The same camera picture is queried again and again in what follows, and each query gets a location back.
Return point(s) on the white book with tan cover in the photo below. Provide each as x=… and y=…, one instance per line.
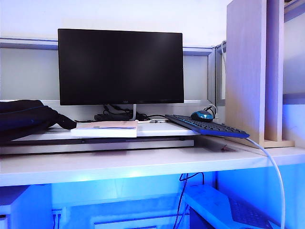
x=107, y=125

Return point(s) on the black and blue backpack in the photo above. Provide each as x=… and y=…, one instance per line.
x=23, y=119

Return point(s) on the white desk riser board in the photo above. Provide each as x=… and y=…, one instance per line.
x=162, y=130

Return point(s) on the white under-desk cabinet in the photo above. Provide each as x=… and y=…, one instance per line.
x=28, y=207

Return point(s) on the small silver usb hub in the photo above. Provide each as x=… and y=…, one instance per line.
x=157, y=121

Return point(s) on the silver monitor stand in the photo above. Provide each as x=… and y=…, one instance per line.
x=134, y=112

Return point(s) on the blue and black mouse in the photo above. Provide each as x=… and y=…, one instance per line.
x=201, y=116

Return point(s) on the black computer monitor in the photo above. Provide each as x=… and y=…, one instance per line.
x=119, y=66

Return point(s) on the black keyboard with blue edge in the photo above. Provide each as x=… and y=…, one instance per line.
x=214, y=127

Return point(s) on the light wooden shelf unit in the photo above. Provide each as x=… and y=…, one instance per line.
x=245, y=71

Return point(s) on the white computer tower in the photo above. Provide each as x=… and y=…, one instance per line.
x=214, y=205

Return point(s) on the grey partition frame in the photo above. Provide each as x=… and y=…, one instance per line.
x=212, y=71

